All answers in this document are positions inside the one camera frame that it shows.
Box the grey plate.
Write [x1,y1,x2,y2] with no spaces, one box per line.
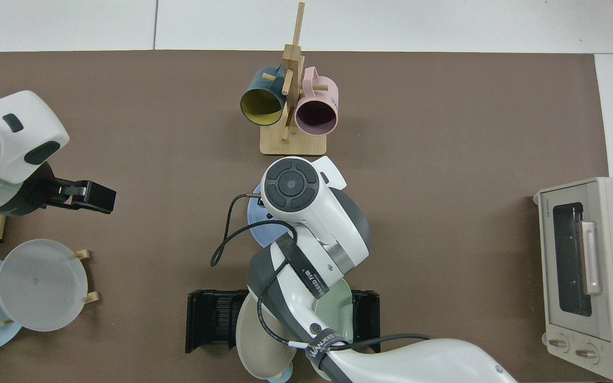
[0,239,89,332]

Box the pink cup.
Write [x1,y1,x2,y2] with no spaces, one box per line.
[294,66,339,136]

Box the brown table cloth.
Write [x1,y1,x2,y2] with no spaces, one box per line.
[0,51,610,383]

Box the wooden plate rack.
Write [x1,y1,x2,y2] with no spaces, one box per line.
[0,249,100,326]

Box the wooden cup stand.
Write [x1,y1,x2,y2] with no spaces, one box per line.
[260,2,328,156]

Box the black dish rack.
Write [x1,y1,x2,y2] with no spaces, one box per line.
[185,289,381,354]

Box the beige plate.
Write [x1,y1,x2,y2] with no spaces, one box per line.
[235,293,298,380]

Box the dark blue cup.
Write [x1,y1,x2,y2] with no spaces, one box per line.
[240,65,289,127]

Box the pale green plate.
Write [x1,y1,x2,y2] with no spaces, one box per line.
[309,278,354,381]

